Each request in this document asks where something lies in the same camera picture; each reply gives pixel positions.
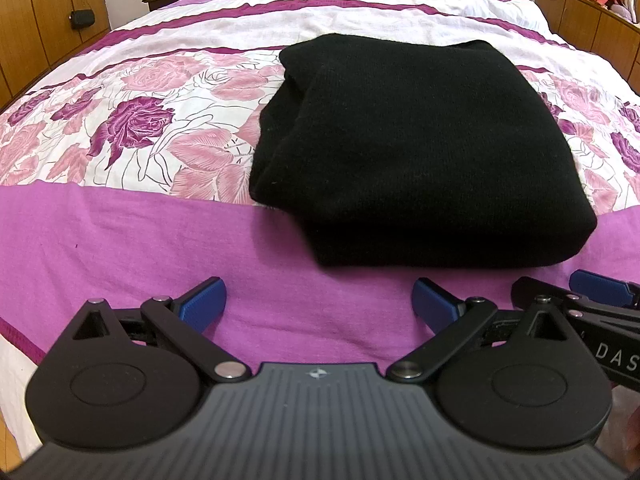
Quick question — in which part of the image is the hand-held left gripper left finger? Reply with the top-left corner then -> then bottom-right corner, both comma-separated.
65,276 -> 252,381

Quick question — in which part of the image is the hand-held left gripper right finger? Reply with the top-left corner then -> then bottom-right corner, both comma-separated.
387,277 -> 572,381

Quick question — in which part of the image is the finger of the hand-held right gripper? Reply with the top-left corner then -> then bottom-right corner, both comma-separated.
510,276 -> 583,313
569,269 -> 640,311

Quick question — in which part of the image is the black knit sweater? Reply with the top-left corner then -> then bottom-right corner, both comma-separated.
248,33 -> 599,269

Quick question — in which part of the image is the purple floral bed sheet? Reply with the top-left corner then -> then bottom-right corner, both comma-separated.
0,0 -> 640,461

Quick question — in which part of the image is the wooden cabinet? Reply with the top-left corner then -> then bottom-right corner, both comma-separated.
534,0 -> 640,127

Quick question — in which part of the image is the wooden wardrobe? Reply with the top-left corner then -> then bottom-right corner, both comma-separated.
0,0 -> 112,112

